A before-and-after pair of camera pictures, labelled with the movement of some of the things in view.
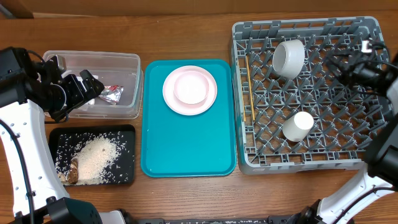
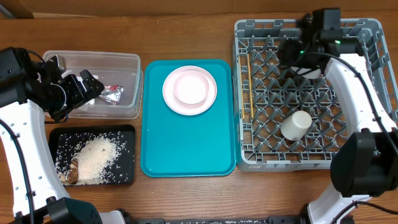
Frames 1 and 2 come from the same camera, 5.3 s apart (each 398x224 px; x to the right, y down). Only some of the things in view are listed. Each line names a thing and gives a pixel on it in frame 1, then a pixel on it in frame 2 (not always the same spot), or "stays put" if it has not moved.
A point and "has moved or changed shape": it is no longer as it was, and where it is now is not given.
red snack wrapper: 112,93 stays put
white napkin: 92,101 stays put
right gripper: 351,67 to 283,51
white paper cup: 296,127 stays put
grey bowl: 288,58 has moved or changed shape
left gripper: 79,96 stays put
